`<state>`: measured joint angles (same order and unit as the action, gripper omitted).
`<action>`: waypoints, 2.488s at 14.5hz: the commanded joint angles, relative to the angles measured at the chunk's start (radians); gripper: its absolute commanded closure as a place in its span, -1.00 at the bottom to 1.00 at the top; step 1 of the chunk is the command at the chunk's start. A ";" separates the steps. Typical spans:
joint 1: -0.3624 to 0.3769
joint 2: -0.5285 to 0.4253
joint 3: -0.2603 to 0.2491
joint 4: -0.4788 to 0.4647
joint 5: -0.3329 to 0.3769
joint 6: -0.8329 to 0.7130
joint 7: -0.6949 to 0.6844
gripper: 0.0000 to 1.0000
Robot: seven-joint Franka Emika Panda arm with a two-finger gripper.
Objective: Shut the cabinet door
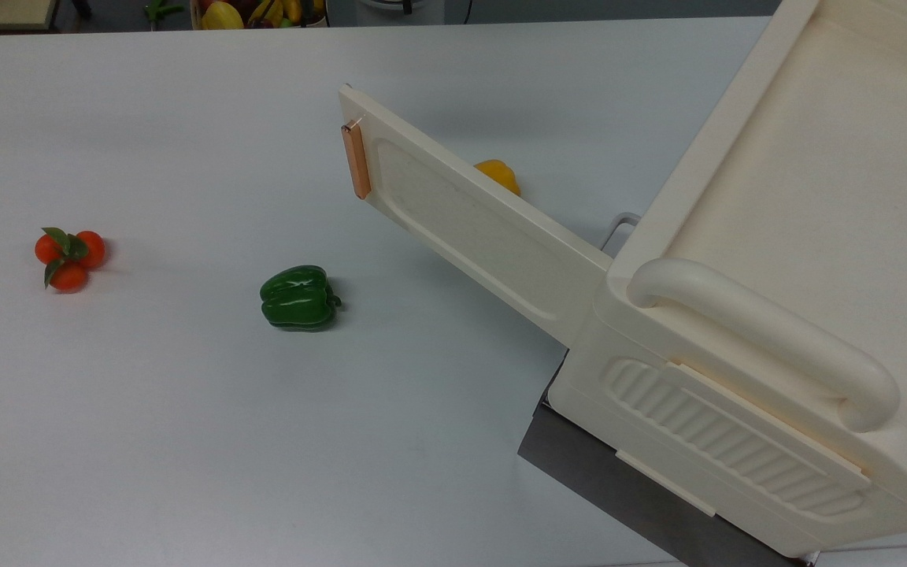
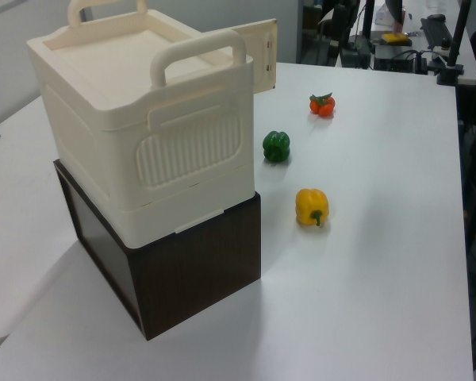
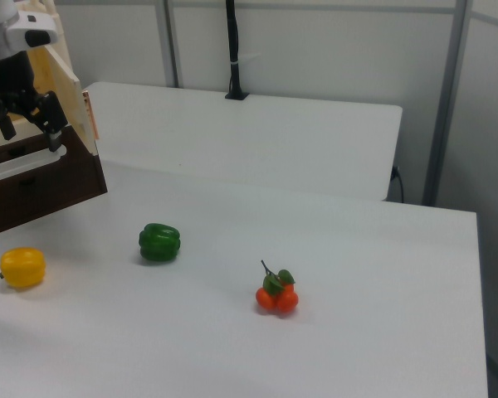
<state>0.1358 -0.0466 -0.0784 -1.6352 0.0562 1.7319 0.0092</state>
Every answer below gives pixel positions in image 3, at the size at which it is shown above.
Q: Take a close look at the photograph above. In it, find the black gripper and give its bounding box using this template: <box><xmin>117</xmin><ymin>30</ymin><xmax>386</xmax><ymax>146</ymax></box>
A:
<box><xmin>0</xmin><ymin>51</ymin><xmax>70</xmax><ymax>153</ymax></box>

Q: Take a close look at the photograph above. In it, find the dark brown wooden box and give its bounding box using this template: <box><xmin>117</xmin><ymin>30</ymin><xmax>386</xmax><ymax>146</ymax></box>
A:
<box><xmin>0</xmin><ymin>124</ymin><xmax>109</xmax><ymax>240</ymax></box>

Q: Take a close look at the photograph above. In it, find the yellow bell pepper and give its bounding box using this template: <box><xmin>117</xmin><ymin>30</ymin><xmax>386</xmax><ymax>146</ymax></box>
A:
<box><xmin>0</xmin><ymin>246</ymin><xmax>46</xmax><ymax>289</ymax></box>

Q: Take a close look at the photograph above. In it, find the green bell pepper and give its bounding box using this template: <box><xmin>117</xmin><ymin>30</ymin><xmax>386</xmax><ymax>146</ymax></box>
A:
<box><xmin>138</xmin><ymin>222</ymin><xmax>182</xmax><ymax>264</ymax></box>

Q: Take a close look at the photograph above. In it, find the orange tomato bunch with leaves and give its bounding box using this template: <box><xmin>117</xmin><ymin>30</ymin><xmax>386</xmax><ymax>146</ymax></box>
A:
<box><xmin>255</xmin><ymin>260</ymin><xmax>300</xmax><ymax>315</ymax></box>

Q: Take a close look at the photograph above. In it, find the cream plastic cabinet with handles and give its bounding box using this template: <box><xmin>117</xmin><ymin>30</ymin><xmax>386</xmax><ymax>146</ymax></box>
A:
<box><xmin>0</xmin><ymin>0</ymin><xmax>101</xmax><ymax>158</ymax></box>

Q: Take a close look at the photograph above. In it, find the grey metal partition post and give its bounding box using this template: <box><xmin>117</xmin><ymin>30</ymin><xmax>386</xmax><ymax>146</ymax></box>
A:
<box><xmin>422</xmin><ymin>0</ymin><xmax>471</xmax><ymax>207</ymax></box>
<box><xmin>155</xmin><ymin>0</ymin><xmax>180</xmax><ymax>89</ymax></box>

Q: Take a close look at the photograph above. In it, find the black camera pole with base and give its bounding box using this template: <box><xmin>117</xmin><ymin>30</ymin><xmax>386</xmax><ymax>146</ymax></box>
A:
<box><xmin>224</xmin><ymin>0</ymin><xmax>251</xmax><ymax>102</ymax></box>

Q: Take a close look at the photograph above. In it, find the black power cable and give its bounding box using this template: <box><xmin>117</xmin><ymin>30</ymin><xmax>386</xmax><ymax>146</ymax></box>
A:
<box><xmin>391</xmin><ymin>165</ymin><xmax>405</xmax><ymax>204</ymax></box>

